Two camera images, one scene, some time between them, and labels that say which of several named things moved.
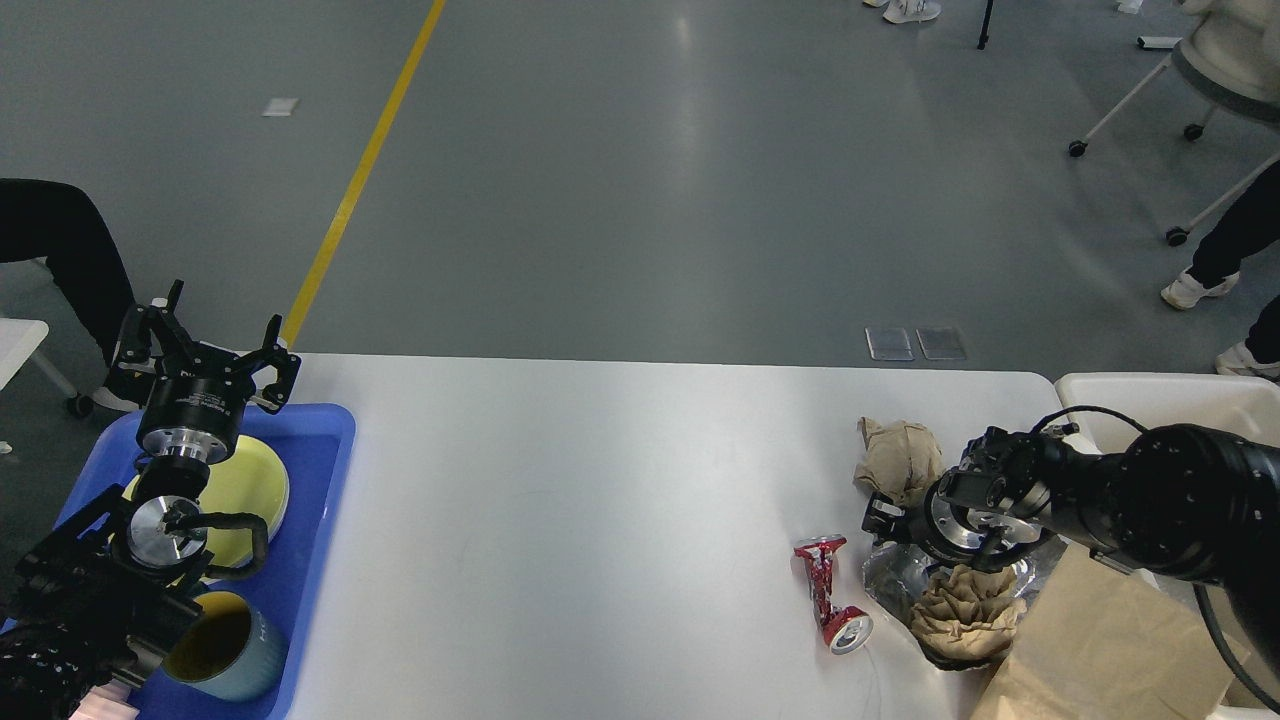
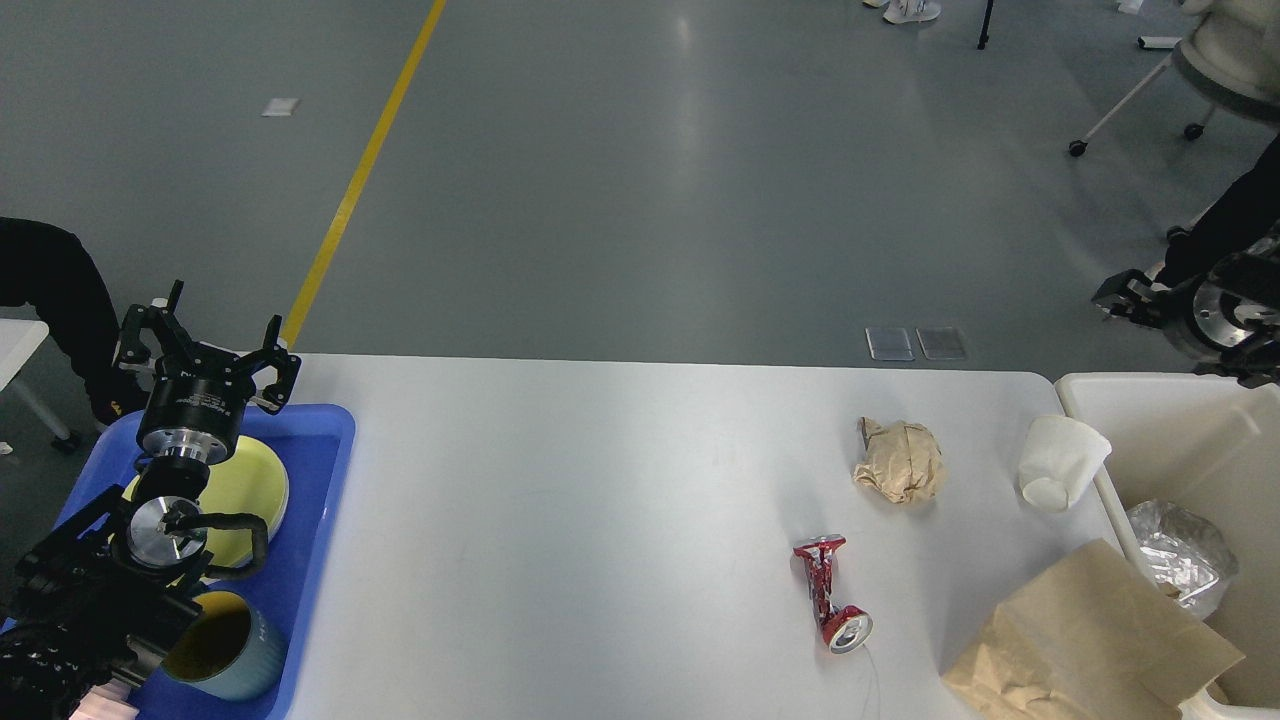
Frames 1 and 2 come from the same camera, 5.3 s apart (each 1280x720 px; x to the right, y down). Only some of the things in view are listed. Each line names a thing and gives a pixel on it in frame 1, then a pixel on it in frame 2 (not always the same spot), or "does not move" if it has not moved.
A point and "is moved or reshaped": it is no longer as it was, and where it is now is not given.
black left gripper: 195,412 does not move
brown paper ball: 901,461 does not move
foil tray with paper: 896,572 is moved or reshaped
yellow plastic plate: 252,479 does not move
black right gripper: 967,520 -> 1216,315
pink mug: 106,701 does not move
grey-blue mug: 228,653 does not move
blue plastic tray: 318,442 does not move
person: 58,223 -> 47,266
